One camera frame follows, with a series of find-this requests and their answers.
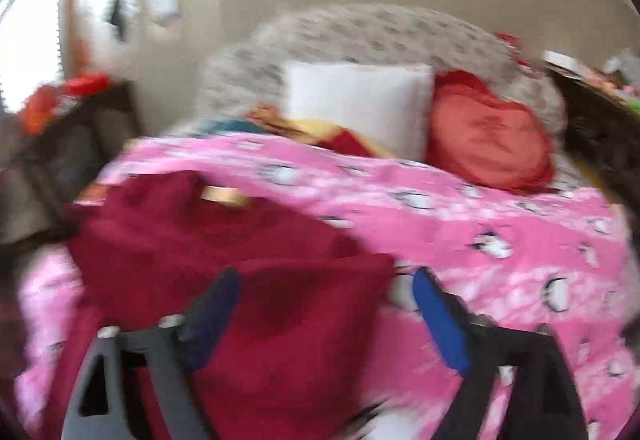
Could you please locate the pink printed blanket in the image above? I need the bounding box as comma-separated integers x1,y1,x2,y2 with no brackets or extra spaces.
15,135,636,440

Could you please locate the grey patterned headboard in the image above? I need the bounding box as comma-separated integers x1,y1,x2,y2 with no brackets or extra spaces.
192,4,568,136

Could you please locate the red bag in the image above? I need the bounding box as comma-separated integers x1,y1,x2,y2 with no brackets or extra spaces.
20,72,112,133

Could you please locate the red heart-shaped cushion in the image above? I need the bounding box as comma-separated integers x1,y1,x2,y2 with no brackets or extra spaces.
426,70,556,193

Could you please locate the dark red garment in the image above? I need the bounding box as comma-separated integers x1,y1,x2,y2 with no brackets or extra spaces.
64,170,396,440

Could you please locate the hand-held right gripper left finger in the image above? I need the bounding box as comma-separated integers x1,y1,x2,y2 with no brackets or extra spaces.
61,267,243,440

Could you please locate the multicoloured cloth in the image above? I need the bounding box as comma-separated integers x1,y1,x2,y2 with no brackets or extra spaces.
200,105,396,158

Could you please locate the dark side table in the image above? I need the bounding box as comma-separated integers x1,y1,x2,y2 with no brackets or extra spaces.
542,51,640,206

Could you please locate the dark bedside cabinet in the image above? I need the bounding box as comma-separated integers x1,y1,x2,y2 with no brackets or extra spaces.
0,82,143,246

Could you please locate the white pillow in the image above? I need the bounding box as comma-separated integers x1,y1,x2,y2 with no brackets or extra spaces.
281,60,435,162

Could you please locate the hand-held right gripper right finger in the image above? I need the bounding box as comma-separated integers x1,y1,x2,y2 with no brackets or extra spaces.
412,267,589,440

